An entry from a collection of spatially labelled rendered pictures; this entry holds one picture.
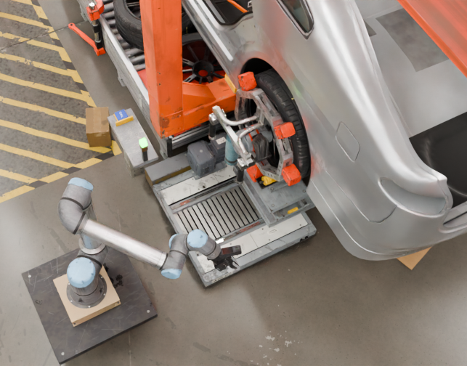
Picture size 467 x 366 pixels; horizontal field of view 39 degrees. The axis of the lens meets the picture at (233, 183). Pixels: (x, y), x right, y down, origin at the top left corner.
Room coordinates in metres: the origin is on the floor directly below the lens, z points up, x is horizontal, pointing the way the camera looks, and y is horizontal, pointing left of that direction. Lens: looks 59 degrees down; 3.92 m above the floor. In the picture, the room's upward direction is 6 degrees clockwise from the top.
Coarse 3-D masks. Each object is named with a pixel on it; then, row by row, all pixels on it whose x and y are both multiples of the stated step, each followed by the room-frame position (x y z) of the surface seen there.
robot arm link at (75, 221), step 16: (64, 208) 1.39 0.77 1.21; (80, 208) 1.41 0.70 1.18; (64, 224) 1.33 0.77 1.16; (80, 224) 1.33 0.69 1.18; (96, 224) 1.35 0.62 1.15; (96, 240) 1.30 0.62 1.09; (112, 240) 1.30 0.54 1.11; (128, 240) 1.31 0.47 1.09; (144, 256) 1.26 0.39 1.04; (160, 256) 1.28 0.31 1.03; (176, 256) 1.30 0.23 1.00; (176, 272) 1.22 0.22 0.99
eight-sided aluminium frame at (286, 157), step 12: (240, 96) 2.35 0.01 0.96; (252, 96) 2.25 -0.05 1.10; (264, 96) 2.25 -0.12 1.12; (240, 108) 2.37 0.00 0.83; (264, 108) 2.16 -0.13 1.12; (276, 120) 2.09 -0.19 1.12; (276, 144) 2.02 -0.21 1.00; (288, 144) 2.02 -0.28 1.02; (288, 156) 1.97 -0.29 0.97; (264, 168) 2.09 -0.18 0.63; (276, 168) 2.06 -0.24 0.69
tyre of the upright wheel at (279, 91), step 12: (264, 72) 2.44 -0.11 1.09; (276, 72) 2.41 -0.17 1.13; (264, 84) 2.32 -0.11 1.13; (276, 84) 2.30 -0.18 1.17; (276, 96) 2.22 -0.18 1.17; (288, 96) 2.22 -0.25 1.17; (288, 108) 2.15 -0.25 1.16; (288, 120) 2.10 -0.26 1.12; (300, 120) 2.11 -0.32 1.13; (300, 132) 2.05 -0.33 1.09; (300, 144) 2.01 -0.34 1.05; (300, 156) 1.97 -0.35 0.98; (300, 168) 1.95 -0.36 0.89
